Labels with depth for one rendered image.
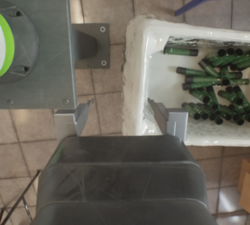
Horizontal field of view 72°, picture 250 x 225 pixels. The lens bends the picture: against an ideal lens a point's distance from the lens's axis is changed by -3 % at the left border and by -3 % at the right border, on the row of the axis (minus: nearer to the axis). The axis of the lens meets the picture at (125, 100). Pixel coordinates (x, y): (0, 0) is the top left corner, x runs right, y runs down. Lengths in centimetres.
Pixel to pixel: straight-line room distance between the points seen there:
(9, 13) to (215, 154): 165
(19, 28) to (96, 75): 98
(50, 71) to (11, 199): 180
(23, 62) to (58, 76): 6
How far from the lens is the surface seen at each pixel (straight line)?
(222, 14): 146
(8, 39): 31
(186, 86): 85
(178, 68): 83
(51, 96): 37
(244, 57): 85
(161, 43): 60
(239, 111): 89
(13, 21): 34
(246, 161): 186
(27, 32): 35
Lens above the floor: 126
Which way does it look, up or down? 73 degrees down
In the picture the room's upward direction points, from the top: 174 degrees clockwise
